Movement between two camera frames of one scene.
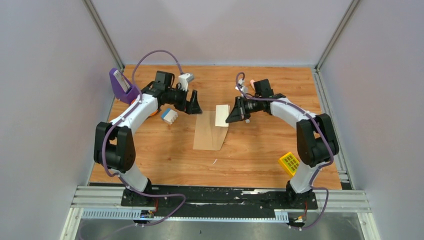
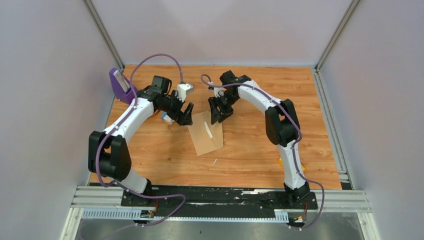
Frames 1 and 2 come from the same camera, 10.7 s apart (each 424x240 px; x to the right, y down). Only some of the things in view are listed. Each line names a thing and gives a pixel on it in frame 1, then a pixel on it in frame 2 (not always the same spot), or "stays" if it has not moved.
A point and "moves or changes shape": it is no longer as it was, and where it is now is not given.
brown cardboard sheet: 208,136 moves or changes shape
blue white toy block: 169,116 stays
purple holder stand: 129,96 stays
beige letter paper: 222,112 moves or changes shape
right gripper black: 239,112 -> 216,113
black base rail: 219,201 stays
